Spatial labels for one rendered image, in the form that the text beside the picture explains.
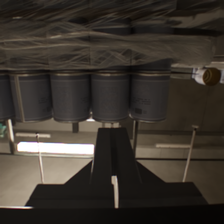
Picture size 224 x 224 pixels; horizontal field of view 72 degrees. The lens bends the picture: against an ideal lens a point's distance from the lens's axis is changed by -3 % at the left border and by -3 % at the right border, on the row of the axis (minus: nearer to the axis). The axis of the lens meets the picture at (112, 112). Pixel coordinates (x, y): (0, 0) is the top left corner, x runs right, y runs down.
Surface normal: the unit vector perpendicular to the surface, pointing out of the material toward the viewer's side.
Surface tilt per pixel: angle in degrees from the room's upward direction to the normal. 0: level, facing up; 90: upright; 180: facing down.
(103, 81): 89
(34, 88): 91
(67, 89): 90
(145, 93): 89
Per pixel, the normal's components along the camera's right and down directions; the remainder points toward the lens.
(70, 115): 0.21, 0.28
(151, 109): -0.11, 0.28
